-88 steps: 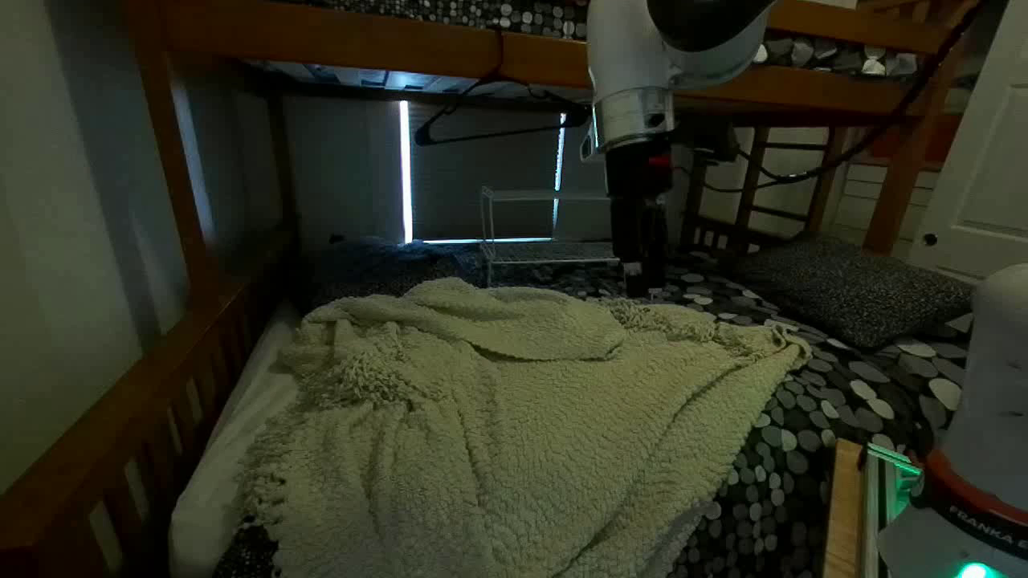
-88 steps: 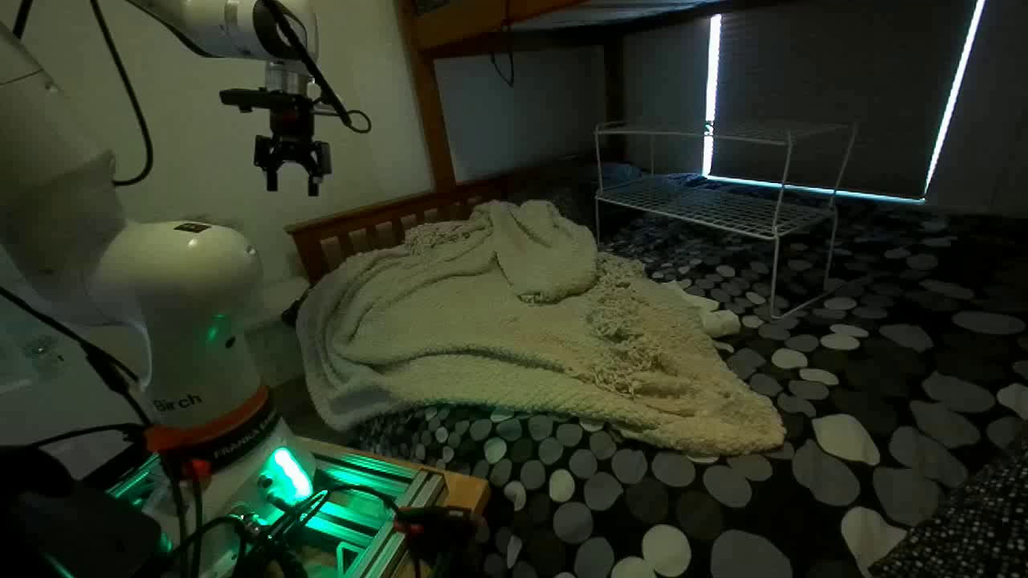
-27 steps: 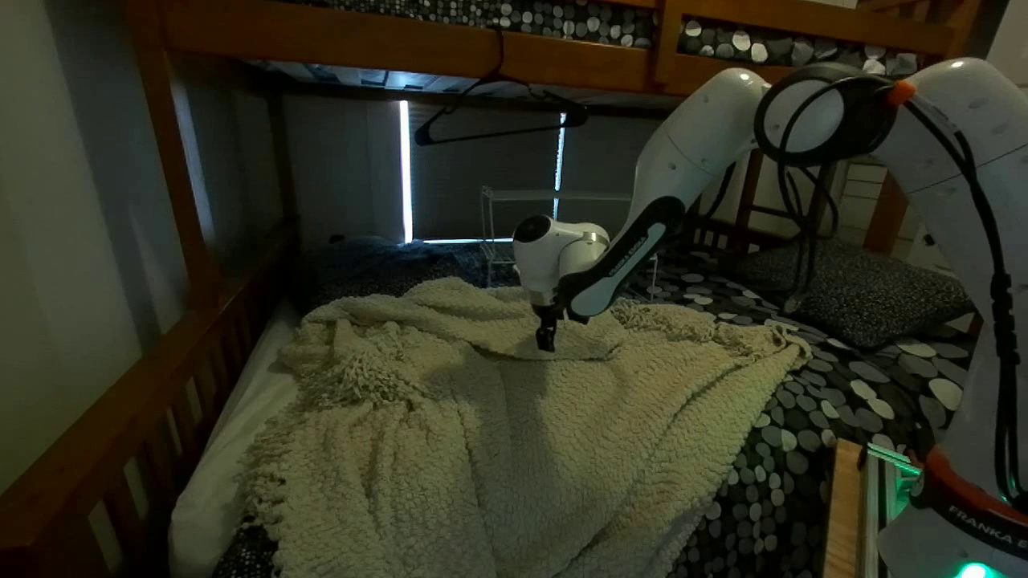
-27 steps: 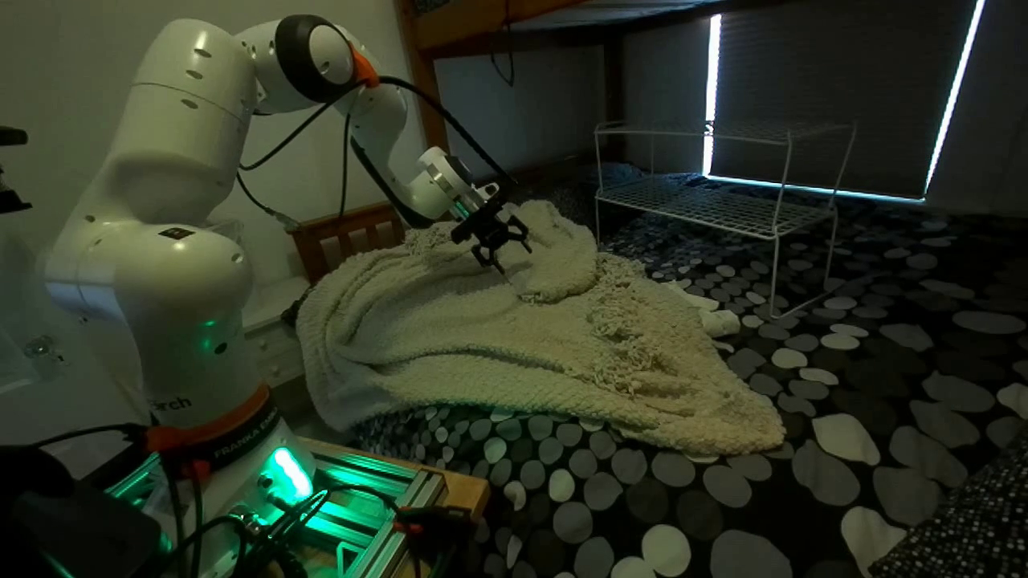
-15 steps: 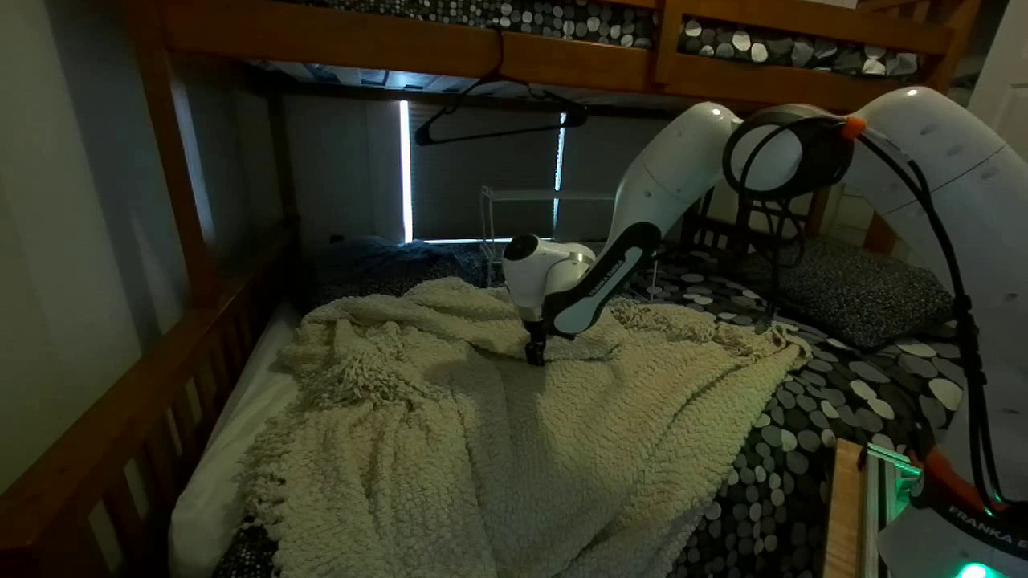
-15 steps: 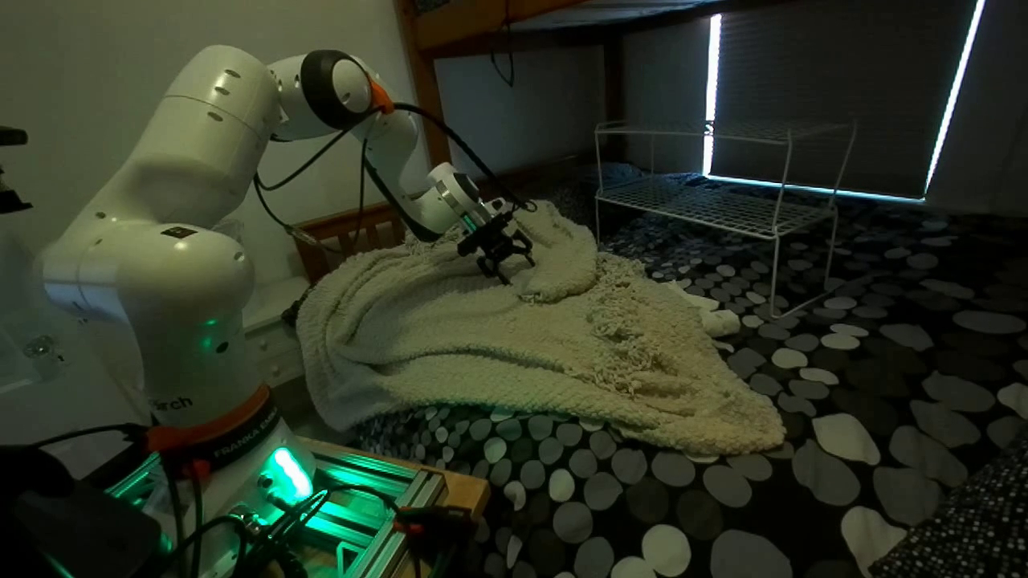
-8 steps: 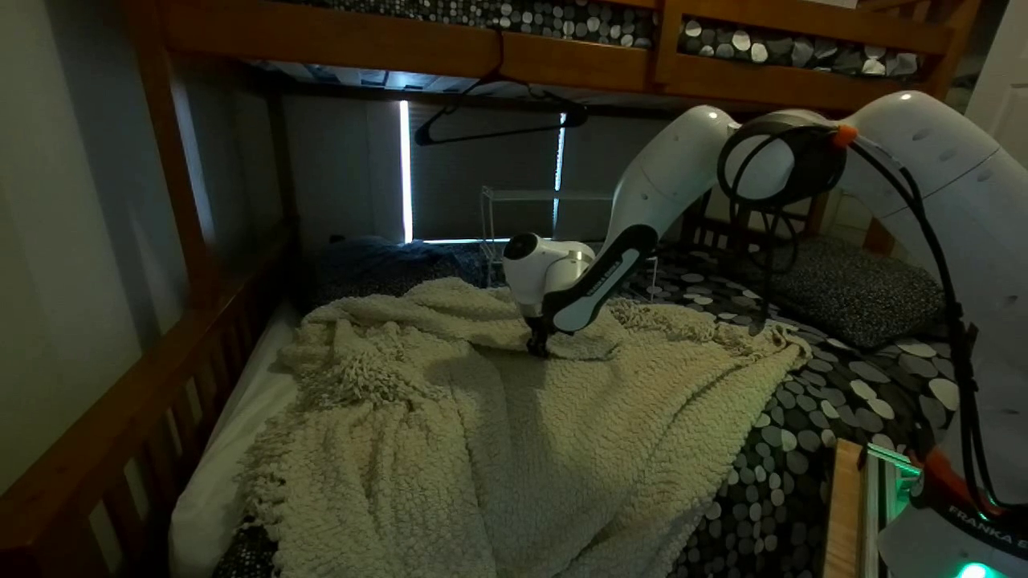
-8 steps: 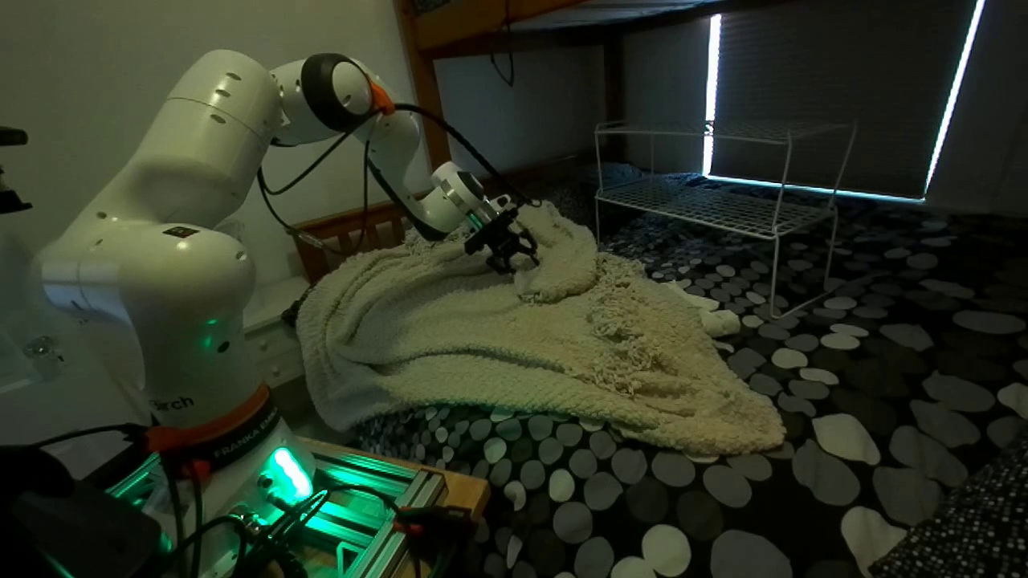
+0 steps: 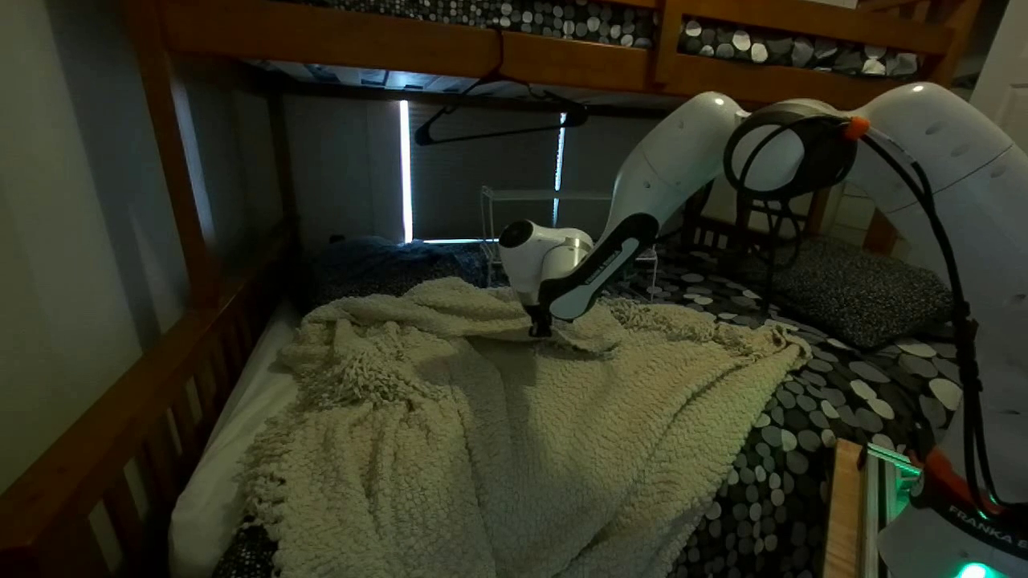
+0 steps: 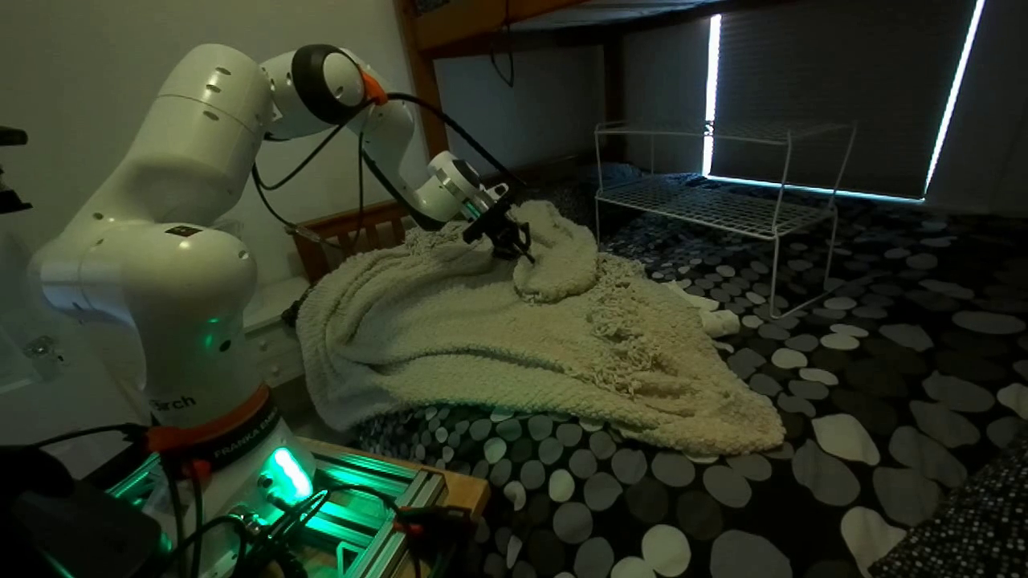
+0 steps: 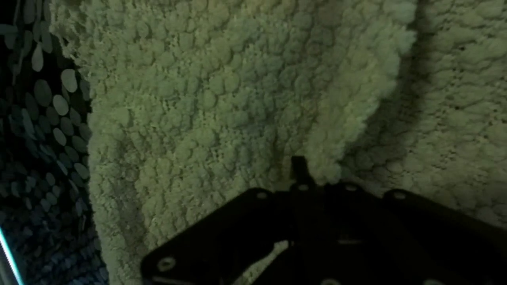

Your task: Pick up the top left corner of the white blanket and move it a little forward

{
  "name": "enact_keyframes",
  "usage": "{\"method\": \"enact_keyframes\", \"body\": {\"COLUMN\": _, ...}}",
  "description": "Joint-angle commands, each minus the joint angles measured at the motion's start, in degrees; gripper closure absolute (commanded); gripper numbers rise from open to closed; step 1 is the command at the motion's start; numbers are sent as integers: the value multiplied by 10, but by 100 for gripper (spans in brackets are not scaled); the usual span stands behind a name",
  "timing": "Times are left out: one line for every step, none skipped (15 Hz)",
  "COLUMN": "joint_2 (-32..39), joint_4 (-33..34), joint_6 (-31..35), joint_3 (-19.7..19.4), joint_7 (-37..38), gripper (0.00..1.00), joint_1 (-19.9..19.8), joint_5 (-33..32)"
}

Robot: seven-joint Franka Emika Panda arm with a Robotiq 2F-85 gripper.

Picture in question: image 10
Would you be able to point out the white knitted blanket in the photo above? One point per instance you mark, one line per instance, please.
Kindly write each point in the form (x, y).
(515, 341)

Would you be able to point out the black camera stand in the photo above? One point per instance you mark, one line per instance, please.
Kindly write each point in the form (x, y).
(9, 170)

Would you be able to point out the wooden bunk bed frame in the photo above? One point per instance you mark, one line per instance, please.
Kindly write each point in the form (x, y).
(433, 65)

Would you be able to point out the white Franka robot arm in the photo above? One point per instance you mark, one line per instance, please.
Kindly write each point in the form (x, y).
(182, 289)

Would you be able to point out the black pebble pattern bedsheet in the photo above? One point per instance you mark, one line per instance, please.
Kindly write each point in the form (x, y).
(855, 406)

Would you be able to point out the black box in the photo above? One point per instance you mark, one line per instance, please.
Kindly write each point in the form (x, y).
(64, 525)

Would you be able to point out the wooden board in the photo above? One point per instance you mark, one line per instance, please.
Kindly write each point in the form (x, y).
(466, 490)

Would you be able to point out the dark window blind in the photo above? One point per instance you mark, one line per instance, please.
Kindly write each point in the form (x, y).
(824, 84)

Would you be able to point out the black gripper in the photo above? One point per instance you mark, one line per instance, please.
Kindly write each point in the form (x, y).
(493, 219)

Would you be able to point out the dark speckled pillow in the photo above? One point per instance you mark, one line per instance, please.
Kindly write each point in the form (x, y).
(963, 530)

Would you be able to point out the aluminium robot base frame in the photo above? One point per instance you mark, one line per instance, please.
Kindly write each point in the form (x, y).
(354, 513)

